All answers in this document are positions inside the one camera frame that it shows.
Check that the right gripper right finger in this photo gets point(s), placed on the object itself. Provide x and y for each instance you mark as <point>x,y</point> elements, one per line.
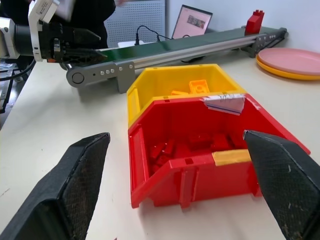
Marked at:
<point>287,180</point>

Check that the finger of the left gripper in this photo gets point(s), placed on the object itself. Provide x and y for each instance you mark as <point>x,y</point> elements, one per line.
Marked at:
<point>87,54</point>
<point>85,35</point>

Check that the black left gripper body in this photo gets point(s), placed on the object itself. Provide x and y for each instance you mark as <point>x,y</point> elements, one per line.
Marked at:
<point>56,37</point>

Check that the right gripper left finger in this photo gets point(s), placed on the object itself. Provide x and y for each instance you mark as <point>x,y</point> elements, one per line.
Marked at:
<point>62,190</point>

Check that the green conveyor belt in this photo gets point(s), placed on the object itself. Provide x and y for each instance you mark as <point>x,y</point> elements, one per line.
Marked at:
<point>175,44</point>

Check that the person in black clothes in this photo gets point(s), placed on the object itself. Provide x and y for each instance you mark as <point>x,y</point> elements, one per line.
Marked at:
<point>92,17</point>

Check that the grey perforated panel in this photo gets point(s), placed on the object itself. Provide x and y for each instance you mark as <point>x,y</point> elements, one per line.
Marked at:
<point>140,15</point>

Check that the yellow tape strip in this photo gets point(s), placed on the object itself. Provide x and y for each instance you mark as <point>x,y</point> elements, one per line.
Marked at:
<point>231,157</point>

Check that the red plastic bin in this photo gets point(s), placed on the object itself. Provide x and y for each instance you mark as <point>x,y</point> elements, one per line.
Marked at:
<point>200,180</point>

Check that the yellow plastic bin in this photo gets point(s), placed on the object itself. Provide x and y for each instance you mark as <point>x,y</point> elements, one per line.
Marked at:
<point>175,77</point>

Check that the white paper tape label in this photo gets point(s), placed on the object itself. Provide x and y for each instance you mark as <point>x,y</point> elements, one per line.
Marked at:
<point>225,102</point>

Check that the flat yellow building brick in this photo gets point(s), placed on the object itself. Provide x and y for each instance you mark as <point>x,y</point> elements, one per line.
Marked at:
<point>180,93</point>

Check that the yellow plate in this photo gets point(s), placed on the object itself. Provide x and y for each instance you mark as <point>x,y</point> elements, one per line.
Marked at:
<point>280,73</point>

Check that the red building brick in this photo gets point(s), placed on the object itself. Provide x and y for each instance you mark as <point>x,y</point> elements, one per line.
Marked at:
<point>162,150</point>

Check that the square yellow building brick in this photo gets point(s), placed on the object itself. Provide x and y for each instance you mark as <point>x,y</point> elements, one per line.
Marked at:
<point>198,87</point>

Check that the pink plate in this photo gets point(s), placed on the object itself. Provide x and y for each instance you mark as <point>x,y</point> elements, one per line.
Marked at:
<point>290,58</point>

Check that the tall red building block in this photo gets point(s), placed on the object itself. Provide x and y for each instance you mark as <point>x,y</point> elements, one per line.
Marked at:
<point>254,22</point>

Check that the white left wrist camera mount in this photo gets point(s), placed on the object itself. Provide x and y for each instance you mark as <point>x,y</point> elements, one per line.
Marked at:
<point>42,10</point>

